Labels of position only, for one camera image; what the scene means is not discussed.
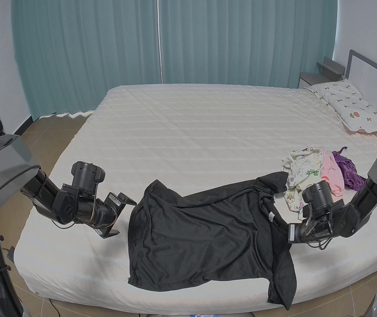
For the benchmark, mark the pink garment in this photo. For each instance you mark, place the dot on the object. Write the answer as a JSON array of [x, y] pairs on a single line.
[[332, 173]]

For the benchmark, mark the white printed pillow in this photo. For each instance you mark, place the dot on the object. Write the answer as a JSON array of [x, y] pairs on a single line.
[[350, 106]]

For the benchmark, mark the black T-shirt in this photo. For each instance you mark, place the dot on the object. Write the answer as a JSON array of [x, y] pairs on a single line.
[[208, 229]]

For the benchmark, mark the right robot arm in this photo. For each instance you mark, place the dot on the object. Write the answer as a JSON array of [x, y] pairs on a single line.
[[363, 203]]

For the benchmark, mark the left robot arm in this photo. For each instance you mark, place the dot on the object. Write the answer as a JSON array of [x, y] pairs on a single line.
[[3, 170]]

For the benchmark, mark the bed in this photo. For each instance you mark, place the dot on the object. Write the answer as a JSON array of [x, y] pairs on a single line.
[[191, 127]]

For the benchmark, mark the purple garment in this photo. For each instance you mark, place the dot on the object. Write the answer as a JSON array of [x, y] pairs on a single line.
[[348, 173]]

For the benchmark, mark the blue-green curtain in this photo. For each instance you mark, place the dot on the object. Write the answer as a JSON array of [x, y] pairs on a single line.
[[241, 28], [86, 45]]

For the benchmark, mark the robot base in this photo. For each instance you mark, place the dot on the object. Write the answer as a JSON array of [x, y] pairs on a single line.
[[205, 315]]

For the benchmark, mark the grey bedside table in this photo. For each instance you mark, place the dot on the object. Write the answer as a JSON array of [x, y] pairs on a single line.
[[314, 78]]

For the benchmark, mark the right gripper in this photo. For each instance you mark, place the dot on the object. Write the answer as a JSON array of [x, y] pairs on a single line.
[[299, 233]]

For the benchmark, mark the white printed garment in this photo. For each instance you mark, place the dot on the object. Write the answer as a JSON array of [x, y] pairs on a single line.
[[304, 173]]

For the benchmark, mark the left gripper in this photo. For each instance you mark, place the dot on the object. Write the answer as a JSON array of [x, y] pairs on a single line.
[[107, 215]]

